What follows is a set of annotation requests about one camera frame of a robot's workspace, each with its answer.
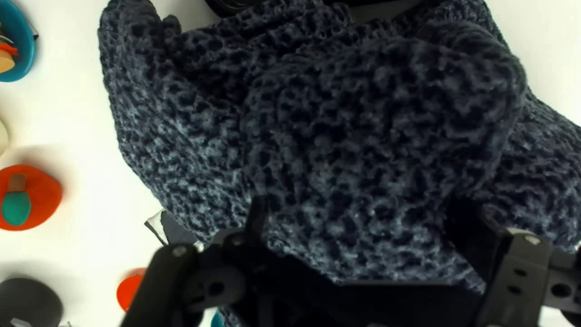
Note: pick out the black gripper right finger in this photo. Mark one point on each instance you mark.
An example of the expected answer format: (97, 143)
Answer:
(524, 272)

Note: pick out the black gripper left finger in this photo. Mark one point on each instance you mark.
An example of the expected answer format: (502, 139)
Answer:
(182, 283)

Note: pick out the dark blue knitted cloth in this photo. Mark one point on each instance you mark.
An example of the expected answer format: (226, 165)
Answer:
(359, 136)

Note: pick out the red toy tomato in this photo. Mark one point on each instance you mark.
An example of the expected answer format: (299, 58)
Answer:
(128, 288)

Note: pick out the orange plate with teal toy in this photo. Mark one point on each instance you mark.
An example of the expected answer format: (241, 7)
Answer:
(28, 197)

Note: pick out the teal bowl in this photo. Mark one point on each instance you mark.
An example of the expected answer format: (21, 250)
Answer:
(19, 43)

